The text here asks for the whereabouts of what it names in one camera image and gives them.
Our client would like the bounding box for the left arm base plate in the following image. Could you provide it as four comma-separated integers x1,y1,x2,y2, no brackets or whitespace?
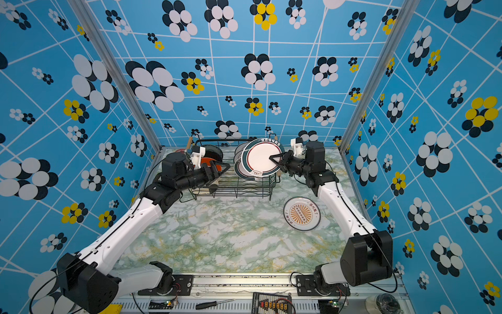
154,274,194,296

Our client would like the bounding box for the white plate red ring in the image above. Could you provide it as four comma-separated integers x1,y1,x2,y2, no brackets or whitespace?
240,138,286,178

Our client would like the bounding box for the clear plastic container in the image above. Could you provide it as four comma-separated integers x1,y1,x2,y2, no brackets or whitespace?
365,293,401,314

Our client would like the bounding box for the black terminal board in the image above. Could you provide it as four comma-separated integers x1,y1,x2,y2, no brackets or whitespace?
251,292,296,314

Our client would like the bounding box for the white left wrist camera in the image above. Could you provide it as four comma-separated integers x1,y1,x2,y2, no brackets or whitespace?
190,145,206,170

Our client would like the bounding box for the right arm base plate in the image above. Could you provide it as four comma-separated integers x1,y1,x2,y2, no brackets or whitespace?
293,274,351,298

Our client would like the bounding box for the black handled screwdriver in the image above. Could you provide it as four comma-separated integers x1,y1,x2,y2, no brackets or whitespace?
196,299,235,310

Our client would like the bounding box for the black plate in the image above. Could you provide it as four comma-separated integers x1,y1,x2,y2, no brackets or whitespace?
202,145,224,162

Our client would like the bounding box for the white plate red green rim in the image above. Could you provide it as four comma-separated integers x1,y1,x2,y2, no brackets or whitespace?
233,150,246,179

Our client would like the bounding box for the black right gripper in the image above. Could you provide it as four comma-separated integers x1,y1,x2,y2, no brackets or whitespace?
271,152,312,179

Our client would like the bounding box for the yellow box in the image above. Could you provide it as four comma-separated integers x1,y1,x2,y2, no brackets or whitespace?
99,304,123,314

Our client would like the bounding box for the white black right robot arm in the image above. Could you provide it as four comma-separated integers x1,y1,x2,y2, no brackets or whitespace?
269,141,395,296

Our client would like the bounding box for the white plate orange sunburst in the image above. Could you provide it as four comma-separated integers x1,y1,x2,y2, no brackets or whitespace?
283,197,322,232

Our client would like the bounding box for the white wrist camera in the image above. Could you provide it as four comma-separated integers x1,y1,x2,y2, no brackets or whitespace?
290,137,305,158
190,145,206,170

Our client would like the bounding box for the black wire dish rack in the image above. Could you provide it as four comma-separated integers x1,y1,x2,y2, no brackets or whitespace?
182,137,281,201

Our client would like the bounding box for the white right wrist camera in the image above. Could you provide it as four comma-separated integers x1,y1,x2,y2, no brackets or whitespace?
290,137,305,158

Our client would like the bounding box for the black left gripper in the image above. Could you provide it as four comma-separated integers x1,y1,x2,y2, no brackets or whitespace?
176,160,230,193

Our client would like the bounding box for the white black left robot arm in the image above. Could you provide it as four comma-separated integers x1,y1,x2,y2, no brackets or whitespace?
29,153,230,313

